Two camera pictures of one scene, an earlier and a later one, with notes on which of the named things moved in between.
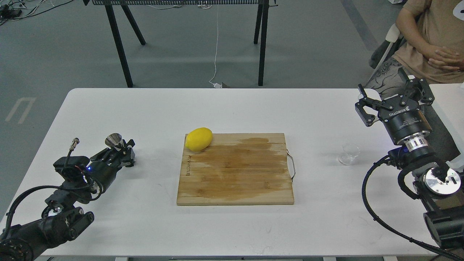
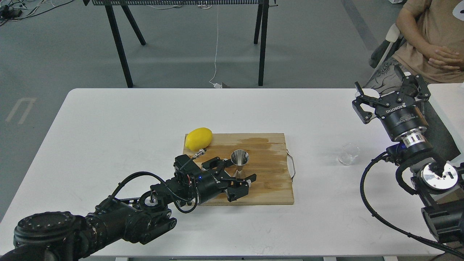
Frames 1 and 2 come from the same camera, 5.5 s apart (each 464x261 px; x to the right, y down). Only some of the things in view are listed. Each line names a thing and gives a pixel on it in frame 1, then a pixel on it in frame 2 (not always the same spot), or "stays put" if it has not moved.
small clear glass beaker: (350, 151) stays put
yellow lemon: (199, 139) stays put
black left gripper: (103, 172) to (209, 184)
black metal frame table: (261, 16) stays put
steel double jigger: (114, 140) to (240, 157)
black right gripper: (405, 121) stays put
